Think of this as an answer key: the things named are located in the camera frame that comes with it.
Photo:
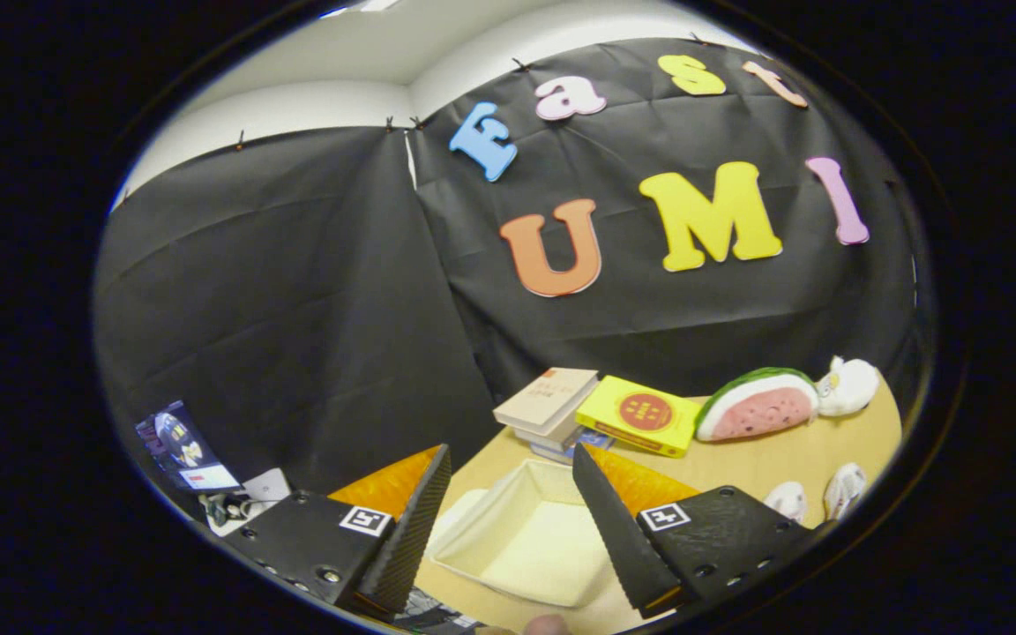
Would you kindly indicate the beige fabric storage box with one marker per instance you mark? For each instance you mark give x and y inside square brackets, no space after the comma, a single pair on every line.
[543,547]

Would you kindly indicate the yellow book with red circle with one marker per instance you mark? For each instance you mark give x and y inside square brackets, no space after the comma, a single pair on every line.
[640,414]

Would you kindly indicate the white shoe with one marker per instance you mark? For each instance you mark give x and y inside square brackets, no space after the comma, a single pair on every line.
[845,489]
[788,501]

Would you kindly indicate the blue book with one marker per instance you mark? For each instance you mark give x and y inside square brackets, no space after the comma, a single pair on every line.
[561,451]

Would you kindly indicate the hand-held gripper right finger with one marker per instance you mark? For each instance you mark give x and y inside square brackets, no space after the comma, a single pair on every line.
[618,538]

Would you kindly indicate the grey book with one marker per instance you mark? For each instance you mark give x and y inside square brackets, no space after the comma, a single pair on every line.
[548,437]

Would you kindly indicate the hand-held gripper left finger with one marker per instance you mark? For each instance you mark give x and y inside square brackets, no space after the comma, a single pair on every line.
[402,538]

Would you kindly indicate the white plush toy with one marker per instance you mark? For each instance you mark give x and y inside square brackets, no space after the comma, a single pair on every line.
[852,388]

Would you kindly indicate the dark printed board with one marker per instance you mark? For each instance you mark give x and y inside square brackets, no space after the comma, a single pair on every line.
[182,445]

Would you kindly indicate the watermelon slice plush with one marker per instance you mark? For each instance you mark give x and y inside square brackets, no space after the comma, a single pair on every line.
[759,410]

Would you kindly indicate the black backdrop cloth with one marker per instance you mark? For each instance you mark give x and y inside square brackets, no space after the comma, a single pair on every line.
[296,309]

